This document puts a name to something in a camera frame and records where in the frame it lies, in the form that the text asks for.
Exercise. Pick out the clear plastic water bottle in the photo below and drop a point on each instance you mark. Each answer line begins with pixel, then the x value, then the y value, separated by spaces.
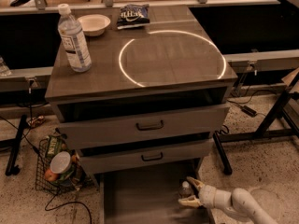
pixel 185 190

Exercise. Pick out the grey drawer cabinet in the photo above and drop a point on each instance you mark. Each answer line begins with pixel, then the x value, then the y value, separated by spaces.
pixel 166 65

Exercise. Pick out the white paper bowl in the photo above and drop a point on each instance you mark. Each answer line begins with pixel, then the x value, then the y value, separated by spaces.
pixel 95 24

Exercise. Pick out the red apple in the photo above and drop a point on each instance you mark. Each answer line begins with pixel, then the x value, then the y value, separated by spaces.
pixel 50 175

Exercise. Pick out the black wire basket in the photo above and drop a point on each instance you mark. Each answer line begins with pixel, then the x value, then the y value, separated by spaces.
pixel 63 184

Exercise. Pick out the green snack bag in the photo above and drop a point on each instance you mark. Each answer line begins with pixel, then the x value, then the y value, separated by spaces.
pixel 54 146

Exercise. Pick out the black power adapter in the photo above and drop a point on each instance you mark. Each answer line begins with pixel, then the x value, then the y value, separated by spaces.
pixel 248 111

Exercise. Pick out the large white-capped water bottle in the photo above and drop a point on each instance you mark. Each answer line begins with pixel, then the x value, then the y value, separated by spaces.
pixel 73 40

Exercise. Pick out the bottom grey drawer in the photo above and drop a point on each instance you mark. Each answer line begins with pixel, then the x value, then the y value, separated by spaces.
pixel 149 195

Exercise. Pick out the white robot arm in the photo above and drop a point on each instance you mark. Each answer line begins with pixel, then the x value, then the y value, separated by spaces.
pixel 238 204

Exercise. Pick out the black table leg left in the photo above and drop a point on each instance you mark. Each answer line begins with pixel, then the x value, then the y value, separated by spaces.
pixel 12 168

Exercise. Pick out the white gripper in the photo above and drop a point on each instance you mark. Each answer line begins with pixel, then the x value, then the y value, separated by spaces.
pixel 209 195

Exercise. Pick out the white-lidded can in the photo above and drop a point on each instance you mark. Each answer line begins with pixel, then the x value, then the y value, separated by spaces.
pixel 61 166

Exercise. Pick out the blue chip bag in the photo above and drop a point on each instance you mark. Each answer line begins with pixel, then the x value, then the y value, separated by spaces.
pixel 132 16

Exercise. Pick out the middle grey drawer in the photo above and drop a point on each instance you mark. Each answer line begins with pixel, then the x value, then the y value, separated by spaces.
pixel 115 161

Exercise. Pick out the grey drawer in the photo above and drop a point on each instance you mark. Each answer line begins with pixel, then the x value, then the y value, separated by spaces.
pixel 115 161
pixel 143 127
pixel 149 195

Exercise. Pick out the top grey drawer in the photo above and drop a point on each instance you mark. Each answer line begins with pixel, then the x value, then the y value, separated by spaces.
pixel 143 127

